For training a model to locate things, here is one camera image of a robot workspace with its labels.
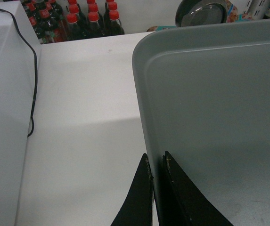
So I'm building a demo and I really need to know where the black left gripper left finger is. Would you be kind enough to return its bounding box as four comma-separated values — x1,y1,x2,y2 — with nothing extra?
111,153,154,226

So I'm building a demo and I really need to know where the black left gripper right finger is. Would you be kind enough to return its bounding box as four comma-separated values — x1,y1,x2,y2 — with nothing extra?
162,151,232,226

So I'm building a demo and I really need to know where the grey rectangular serving tray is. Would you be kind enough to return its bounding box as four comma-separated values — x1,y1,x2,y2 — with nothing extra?
132,19,270,226

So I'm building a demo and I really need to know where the white checkout table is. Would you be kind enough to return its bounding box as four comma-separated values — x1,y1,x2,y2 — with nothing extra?
16,33,146,226

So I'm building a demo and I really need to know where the red cap soy sauce bottle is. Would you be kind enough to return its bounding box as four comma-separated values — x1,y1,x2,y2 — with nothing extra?
66,13,88,40
109,10,125,36
88,12,105,38

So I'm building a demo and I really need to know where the black round barcode scanner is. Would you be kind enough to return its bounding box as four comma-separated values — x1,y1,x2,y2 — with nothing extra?
175,0,228,27

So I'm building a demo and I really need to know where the black register cable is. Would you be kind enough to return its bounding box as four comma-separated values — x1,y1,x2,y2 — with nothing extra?
0,3,38,137

